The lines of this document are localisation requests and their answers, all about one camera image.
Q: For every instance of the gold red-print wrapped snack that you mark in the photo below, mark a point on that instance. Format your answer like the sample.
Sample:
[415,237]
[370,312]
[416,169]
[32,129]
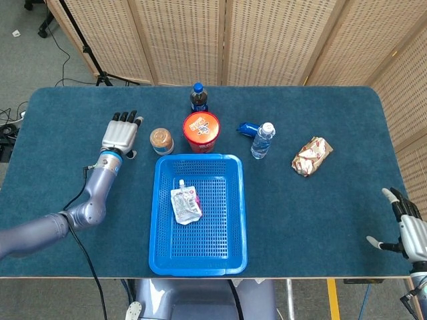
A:
[312,155]

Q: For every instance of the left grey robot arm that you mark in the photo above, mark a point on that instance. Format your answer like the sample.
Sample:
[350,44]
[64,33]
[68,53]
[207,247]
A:
[96,183]

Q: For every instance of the white paper scrap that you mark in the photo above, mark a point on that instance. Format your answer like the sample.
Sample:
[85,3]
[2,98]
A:
[15,33]

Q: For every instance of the red snack canister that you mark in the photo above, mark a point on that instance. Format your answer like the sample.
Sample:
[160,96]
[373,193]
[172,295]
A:
[201,126]

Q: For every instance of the white spout pouch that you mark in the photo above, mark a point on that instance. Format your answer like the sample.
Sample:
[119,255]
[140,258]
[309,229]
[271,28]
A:
[185,206]

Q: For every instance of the blue snack packet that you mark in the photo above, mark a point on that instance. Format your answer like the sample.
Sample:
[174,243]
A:
[248,128]

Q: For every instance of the black tripod stand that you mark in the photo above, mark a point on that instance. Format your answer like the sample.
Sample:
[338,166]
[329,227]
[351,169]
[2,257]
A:
[87,50]

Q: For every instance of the teal felt table mat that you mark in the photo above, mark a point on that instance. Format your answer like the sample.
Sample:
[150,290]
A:
[317,216]

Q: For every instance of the transparent jar brown contents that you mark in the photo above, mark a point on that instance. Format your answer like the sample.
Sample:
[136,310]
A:
[161,140]

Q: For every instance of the clear water bottle white cap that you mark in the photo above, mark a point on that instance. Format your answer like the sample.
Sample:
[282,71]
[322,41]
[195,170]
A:
[262,143]

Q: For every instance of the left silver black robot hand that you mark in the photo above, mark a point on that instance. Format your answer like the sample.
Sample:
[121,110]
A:
[120,136]

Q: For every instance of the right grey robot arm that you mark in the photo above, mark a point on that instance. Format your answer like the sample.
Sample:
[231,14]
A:
[420,293]

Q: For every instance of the woven wooden folding screen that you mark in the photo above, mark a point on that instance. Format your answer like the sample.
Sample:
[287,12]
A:
[267,40]

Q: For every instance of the black office chair base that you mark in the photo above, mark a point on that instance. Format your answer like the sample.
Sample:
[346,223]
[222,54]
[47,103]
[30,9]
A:
[45,23]

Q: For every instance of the metal table leg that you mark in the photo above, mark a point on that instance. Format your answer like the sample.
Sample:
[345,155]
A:
[290,300]

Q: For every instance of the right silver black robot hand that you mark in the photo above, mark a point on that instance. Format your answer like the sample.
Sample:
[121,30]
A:
[413,236]

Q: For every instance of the cola bottle blue cap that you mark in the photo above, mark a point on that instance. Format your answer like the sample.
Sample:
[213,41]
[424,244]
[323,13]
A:
[198,100]

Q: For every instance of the grey robot torso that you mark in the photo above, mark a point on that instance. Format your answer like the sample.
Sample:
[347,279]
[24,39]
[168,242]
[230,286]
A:
[200,300]

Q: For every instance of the blue plastic basket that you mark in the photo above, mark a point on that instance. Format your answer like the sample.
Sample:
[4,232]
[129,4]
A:
[227,233]

